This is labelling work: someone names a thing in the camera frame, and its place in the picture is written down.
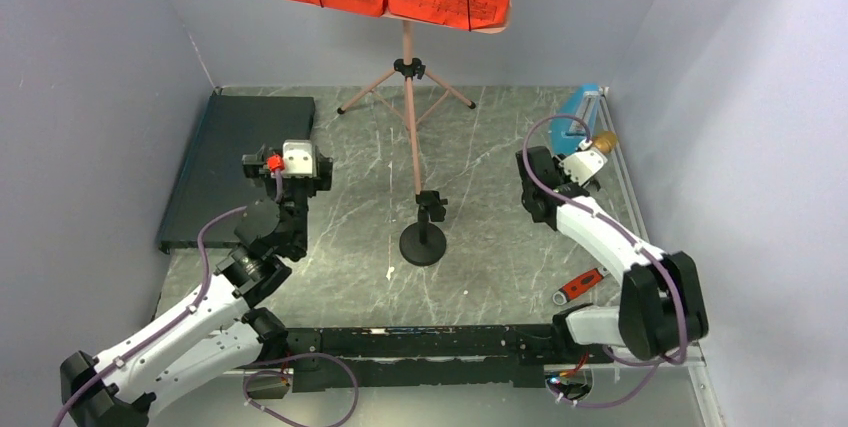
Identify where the blue metronome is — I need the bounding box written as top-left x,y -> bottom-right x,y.
549,84 -> 601,155

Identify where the black microphone stand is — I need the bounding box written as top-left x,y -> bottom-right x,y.
399,190 -> 448,267

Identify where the pink music stand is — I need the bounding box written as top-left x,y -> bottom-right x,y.
336,10 -> 513,197

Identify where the dark blue audio receiver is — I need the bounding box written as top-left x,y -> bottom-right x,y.
155,92 -> 316,254

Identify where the red adjustable wrench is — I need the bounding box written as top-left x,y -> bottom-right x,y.
551,267 -> 609,306

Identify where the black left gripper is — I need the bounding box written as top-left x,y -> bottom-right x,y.
243,145 -> 330,254

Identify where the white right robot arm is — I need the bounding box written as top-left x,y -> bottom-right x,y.
516,146 -> 709,363

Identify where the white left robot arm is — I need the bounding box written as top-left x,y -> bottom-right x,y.
53,140 -> 333,426

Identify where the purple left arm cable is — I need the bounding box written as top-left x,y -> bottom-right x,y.
51,168 -> 362,427

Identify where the gold microphone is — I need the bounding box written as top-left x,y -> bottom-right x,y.
591,131 -> 618,155

